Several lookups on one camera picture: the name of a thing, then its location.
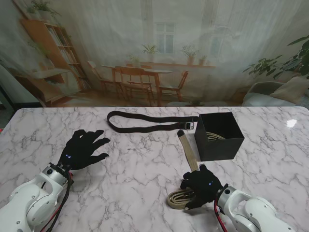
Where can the beige braided belt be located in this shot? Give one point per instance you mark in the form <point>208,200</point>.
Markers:
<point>188,149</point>
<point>213,136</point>

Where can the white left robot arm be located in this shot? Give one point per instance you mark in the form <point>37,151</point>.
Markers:
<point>31,203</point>

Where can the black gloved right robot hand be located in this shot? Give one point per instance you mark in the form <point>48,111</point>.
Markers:
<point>202,186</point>

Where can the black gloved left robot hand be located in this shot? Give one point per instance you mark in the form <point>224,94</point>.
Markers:
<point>80,152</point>

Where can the printed room scene backdrop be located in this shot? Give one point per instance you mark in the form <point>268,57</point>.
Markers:
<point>154,48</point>

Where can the black belt storage box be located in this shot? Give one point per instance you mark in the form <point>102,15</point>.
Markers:
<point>217,147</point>

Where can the dark brown braided belt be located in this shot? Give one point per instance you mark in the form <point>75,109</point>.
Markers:
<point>144,129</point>

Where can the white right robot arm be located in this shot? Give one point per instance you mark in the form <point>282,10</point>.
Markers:
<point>251,210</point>

